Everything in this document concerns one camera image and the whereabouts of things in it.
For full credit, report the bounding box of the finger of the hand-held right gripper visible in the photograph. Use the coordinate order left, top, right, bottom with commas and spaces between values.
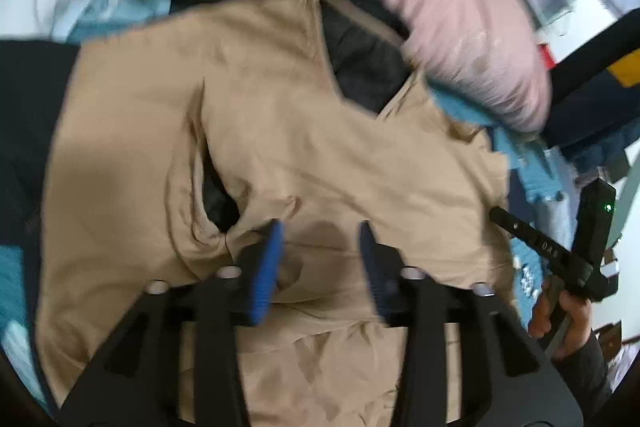
488, 205, 548, 255

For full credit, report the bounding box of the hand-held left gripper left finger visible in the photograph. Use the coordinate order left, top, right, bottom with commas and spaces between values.
57, 219, 286, 427

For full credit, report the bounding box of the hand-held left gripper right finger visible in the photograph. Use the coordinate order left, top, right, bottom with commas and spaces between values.
357, 221, 586, 427

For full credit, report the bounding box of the tan jacket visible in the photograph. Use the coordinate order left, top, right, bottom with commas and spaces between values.
35, 0, 518, 427

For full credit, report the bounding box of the dark denim jacket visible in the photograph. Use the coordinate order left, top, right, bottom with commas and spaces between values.
0, 39, 81, 258

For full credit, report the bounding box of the person's right forearm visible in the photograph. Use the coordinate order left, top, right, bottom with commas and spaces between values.
550, 332, 615, 410

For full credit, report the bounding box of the person's right hand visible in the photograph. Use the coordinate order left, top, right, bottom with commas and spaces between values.
527, 277, 596, 360

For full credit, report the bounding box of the navy and yellow puffer jacket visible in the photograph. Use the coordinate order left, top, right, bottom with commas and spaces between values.
542, 7, 640, 168

